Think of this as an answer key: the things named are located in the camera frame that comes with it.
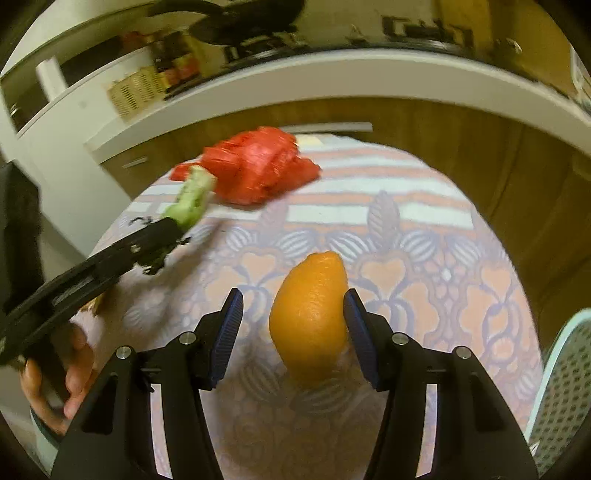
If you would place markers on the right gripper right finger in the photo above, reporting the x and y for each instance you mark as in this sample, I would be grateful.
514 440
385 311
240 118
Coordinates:
477 436

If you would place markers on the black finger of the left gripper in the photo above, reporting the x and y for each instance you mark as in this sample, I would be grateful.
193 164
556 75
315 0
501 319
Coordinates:
58 300

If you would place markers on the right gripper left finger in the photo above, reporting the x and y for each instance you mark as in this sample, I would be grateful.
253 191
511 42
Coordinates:
111 436

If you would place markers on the green vegetable scrap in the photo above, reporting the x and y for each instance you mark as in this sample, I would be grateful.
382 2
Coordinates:
192 200

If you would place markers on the red plastic bag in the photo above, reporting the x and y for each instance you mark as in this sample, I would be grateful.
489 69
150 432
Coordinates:
253 167

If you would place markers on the orange peel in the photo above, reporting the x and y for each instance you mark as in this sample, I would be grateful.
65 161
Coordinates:
306 322

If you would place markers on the light blue trash basket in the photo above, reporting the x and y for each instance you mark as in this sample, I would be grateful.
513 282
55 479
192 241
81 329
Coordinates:
558 431

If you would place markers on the person's left hand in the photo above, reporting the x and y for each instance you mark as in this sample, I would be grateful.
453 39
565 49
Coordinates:
80 375

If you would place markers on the beige slotted basket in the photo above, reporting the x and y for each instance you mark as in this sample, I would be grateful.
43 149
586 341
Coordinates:
135 93

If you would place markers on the dark sauce bottle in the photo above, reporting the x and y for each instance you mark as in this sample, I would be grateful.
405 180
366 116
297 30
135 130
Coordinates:
188 63
166 71

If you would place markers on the pink patterned tablecloth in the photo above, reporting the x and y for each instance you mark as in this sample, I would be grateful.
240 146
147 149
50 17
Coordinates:
416 250

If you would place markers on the black frying pan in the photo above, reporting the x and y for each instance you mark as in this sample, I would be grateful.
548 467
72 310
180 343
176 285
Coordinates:
236 22

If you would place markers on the black gas stove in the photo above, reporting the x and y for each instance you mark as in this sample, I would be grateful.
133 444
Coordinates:
318 33

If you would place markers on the far left cabinet handle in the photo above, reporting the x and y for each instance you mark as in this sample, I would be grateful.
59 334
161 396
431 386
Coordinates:
135 162

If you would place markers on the left cabinet door handle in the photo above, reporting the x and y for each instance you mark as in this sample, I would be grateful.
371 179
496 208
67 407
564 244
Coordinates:
329 128

